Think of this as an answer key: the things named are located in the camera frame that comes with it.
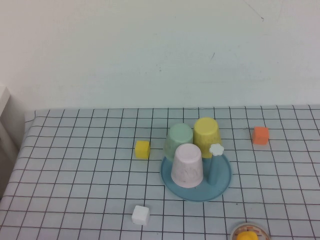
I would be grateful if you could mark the grey grid-pattern tablecloth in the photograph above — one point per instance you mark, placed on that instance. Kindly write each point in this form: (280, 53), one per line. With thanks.
(75, 162)

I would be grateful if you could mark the white cube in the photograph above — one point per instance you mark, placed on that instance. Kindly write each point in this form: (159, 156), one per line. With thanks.
(140, 215)

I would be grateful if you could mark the round white printed plate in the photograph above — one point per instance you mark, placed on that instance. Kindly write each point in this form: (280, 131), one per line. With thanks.
(262, 231)

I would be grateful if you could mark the yellow cube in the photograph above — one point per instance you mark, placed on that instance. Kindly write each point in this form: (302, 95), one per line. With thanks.
(142, 149)

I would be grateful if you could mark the green plastic cup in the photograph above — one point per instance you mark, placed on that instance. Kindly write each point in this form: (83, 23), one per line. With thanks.
(178, 136)

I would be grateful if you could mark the blue cup stand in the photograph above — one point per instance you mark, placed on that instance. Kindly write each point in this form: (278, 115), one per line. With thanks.
(200, 193)

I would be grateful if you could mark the yellow plastic cup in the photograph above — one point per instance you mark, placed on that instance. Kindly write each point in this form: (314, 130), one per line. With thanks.
(206, 132)

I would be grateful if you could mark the pink plastic cup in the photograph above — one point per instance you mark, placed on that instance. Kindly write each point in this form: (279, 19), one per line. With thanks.
(187, 165)

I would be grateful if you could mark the orange cube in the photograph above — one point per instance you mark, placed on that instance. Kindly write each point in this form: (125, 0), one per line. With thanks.
(260, 135)

